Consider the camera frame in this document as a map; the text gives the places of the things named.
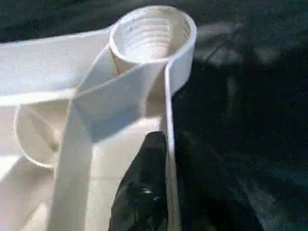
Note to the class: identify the white plastic table top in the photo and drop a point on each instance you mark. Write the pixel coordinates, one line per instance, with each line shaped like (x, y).
(48, 67)

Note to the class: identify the black work mat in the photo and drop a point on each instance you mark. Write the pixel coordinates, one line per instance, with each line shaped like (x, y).
(252, 108)

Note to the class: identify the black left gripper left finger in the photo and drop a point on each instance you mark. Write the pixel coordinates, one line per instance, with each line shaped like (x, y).
(144, 192)

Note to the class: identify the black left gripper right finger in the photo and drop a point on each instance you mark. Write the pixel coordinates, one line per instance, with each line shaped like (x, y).
(204, 197)

